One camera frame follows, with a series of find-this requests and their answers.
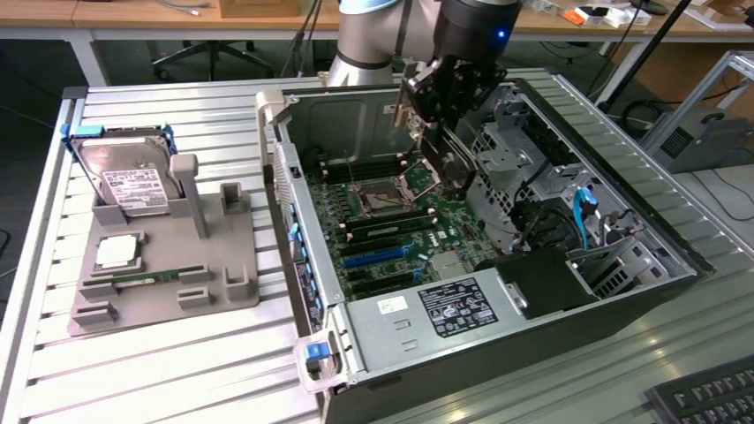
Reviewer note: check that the long black expansion slot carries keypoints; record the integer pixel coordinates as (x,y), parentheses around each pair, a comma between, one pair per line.
(388,289)
(371,248)
(383,279)

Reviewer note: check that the brown cardboard piece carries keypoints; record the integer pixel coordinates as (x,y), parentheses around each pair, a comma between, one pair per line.
(732,9)

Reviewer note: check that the hard disk with blue carrier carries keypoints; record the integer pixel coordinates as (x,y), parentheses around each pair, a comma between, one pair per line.
(117,154)

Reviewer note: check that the green motherboard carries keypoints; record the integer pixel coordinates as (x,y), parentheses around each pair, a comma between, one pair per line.
(459,221)

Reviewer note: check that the silver CPU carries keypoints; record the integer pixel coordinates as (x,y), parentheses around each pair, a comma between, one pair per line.
(117,252)

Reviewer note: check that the blue card latch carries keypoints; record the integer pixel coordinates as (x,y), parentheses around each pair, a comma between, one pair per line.
(313,287)
(320,305)
(293,232)
(308,270)
(304,254)

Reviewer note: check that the grey control box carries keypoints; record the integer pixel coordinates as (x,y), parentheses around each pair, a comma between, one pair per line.
(706,146)

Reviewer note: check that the metal socket cover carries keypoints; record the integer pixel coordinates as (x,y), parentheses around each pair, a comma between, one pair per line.
(412,176)

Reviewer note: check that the blue expansion slot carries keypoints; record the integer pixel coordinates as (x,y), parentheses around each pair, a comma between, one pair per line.
(376,258)

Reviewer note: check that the metal disk bay cage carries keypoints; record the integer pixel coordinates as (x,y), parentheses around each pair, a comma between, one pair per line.
(506,159)

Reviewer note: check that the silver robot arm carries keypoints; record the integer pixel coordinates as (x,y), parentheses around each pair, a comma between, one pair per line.
(364,44)

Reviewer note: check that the grey parts rack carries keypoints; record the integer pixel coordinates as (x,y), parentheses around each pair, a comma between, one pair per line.
(171,256)

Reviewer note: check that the grey perforated metal bracket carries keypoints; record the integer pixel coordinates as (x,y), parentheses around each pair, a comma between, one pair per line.
(618,274)

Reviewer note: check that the grey power supply unit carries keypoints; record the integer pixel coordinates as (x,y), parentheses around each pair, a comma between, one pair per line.
(383,335)

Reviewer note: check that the thin metal locking lever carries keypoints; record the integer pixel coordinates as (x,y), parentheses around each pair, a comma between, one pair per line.
(351,176)

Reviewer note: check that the black keyboard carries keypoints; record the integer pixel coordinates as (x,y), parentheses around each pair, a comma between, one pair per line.
(706,397)

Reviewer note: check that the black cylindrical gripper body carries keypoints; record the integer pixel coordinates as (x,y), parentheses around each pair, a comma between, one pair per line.
(476,31)

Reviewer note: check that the black stand pole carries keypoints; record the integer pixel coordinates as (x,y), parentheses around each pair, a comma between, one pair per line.
(644,53)

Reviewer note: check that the graphics card with metal bracket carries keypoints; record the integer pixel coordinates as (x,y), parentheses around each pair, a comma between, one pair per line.
(454,170)

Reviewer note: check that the black plastic duct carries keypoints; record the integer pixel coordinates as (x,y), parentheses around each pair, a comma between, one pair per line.
(542,282)

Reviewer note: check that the white papers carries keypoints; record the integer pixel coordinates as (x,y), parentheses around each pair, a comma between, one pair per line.
(718,20)

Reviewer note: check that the silver chipset heatsink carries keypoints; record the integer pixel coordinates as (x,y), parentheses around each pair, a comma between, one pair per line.
(450,265)

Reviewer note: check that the black office chair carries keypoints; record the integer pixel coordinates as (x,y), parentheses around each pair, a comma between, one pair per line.
(215,55)

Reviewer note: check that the black open PC case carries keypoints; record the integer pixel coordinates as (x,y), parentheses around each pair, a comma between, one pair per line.
(588,353)

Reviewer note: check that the white box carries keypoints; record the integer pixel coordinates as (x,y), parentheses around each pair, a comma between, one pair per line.
(630,17)

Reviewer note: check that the CPU socket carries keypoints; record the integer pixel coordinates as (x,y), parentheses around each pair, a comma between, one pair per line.
(379,199)

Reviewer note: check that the wooden desk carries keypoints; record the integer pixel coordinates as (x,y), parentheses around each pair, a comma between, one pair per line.
(35,13)

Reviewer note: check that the blue case panel latch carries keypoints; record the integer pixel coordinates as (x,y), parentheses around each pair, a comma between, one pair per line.
(313,353)

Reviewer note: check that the aluminium profile frame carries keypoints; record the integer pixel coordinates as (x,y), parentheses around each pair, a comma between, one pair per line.
(724,70)

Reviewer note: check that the green RAM stick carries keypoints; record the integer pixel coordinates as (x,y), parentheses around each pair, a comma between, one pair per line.
(147,278)
(391,227)

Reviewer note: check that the orange and black box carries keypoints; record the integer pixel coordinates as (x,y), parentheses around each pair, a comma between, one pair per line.
(583,17)

